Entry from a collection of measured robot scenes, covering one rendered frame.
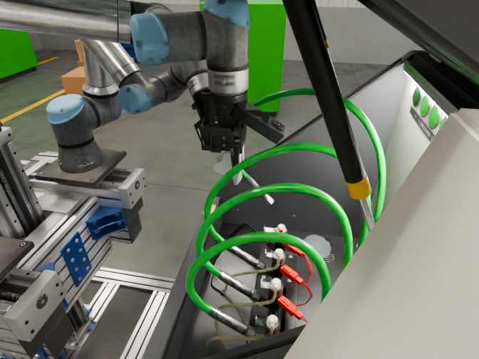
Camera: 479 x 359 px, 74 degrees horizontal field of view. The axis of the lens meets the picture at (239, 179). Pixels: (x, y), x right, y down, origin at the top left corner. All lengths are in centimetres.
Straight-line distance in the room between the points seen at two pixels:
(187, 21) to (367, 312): 46
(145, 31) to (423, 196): 44
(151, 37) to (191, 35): 6
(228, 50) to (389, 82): 51
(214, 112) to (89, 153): 67
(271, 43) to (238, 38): 339
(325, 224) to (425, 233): 95
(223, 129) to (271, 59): 340
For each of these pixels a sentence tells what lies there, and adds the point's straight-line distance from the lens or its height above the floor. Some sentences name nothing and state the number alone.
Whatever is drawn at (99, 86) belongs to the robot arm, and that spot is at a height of 129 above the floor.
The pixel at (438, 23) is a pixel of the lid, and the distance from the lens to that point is 21.
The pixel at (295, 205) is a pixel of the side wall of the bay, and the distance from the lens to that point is 111.
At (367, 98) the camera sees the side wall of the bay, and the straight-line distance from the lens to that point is 95.
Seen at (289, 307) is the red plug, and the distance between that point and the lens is 66.
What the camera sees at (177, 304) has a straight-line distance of 83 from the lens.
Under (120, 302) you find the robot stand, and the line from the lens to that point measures 183.
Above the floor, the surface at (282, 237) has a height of 132.
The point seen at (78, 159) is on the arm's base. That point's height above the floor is 108.
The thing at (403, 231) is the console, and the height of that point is 147.
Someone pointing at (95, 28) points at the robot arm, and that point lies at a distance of 66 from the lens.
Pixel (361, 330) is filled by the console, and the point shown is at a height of 140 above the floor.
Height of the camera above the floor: 162
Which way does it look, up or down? 34 degrees down
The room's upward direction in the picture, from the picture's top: straight up
